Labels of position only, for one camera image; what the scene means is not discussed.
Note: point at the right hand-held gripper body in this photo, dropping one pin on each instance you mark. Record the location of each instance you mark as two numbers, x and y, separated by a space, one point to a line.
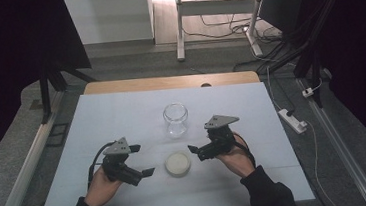
221 140

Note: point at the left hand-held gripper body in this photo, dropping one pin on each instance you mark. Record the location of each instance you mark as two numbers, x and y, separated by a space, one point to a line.
118 165

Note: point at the cream round jar lid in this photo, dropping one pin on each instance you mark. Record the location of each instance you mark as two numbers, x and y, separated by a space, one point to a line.
178 164

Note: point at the clear glass jar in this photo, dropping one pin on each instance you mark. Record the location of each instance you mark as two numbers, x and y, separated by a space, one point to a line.
175 120

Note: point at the person's right hand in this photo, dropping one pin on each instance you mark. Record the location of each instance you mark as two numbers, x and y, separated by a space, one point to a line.
238 163

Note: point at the person's left hand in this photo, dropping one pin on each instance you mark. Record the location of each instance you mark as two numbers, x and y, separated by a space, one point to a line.
101 189

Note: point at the pale blue board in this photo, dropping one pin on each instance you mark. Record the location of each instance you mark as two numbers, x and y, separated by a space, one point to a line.
131 114

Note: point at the wooden table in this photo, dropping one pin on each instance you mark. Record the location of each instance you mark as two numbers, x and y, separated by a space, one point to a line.
136 85

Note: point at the white power strip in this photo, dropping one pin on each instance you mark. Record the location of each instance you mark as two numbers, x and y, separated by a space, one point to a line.
290 119

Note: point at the small white adapter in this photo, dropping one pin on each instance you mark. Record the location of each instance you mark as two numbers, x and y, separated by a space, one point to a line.
308 92

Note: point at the black metal stand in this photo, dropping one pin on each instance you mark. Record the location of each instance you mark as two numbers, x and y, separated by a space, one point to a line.
45 95
314 61

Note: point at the white panel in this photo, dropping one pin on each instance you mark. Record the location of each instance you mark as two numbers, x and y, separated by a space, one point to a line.
110 17

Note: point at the black curtain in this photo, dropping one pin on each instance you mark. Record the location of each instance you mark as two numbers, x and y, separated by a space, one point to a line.
3 65
363 50

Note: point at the black rectangular bracket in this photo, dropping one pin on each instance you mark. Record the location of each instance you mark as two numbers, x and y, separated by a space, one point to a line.
50 141

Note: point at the aluminium rail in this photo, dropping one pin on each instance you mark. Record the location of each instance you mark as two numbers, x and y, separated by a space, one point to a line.
26 170
339 149

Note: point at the white desk frame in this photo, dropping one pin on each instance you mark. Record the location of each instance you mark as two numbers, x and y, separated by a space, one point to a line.
216 7

